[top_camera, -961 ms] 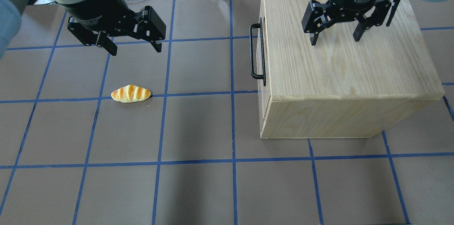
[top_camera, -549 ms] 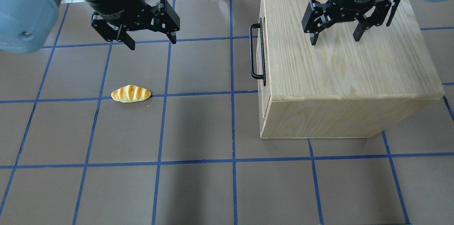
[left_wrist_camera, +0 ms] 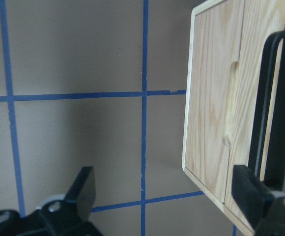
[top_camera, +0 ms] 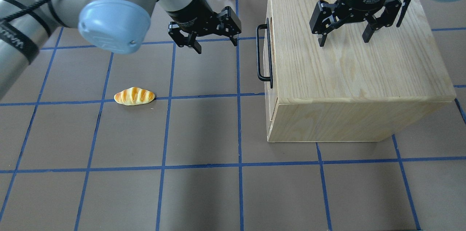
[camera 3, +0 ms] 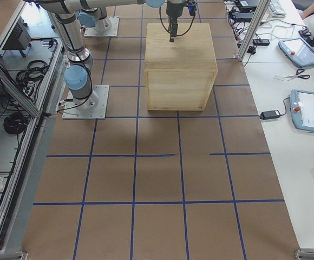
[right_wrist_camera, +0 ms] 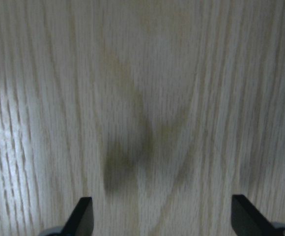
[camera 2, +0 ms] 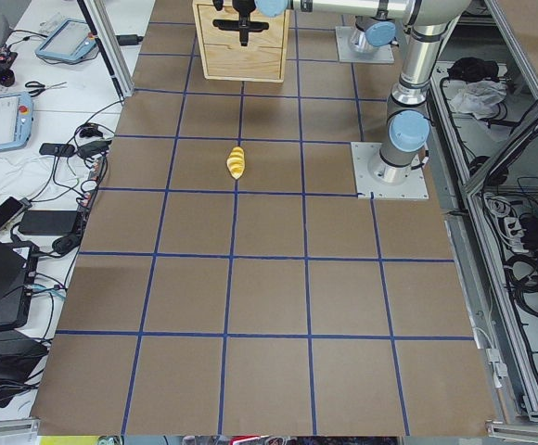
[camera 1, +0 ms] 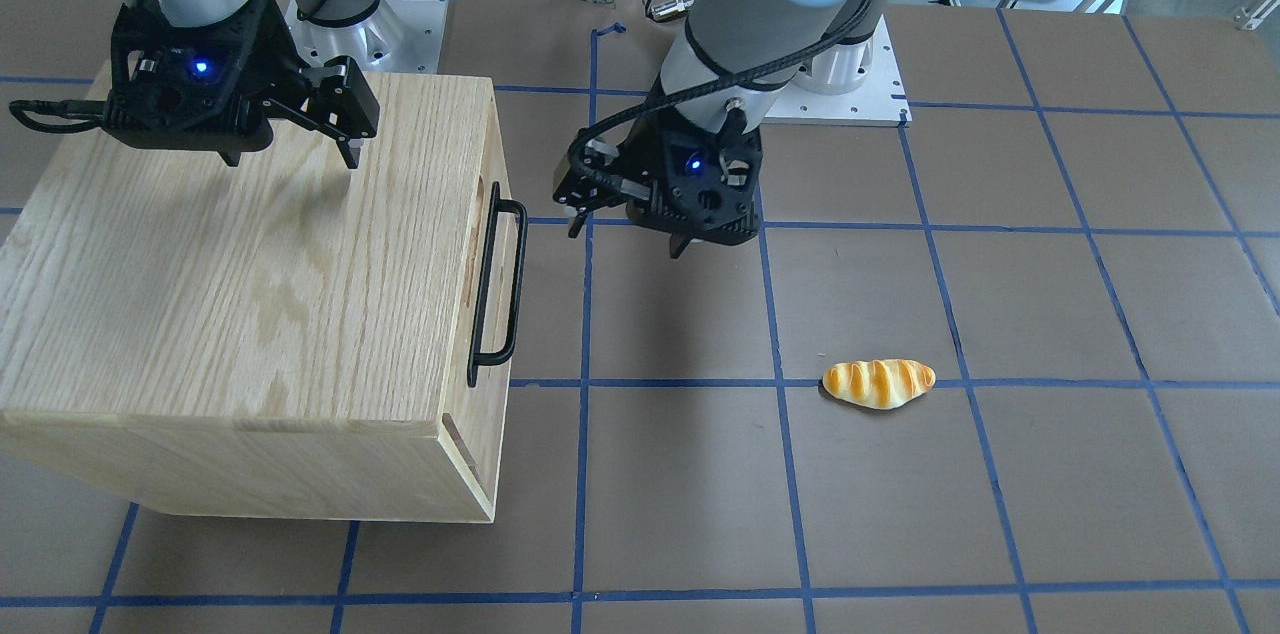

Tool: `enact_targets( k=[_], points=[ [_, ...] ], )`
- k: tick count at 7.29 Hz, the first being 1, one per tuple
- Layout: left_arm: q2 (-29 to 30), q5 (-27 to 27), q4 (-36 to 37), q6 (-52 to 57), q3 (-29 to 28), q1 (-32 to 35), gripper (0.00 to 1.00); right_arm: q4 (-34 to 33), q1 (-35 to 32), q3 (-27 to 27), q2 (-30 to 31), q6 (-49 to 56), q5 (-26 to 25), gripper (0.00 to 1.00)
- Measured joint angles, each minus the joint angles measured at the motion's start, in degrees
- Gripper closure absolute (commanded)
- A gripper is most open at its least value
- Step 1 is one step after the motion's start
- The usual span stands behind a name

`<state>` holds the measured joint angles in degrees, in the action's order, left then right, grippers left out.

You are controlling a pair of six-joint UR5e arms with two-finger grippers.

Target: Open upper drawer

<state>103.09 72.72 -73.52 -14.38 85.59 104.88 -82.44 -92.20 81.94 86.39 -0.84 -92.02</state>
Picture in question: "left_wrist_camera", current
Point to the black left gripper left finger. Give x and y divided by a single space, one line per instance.
79 199

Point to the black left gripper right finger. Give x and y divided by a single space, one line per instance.
263 208

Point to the black drawer handle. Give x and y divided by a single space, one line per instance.
274 177

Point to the wooden drawer cabinet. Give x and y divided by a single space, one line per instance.
234 129

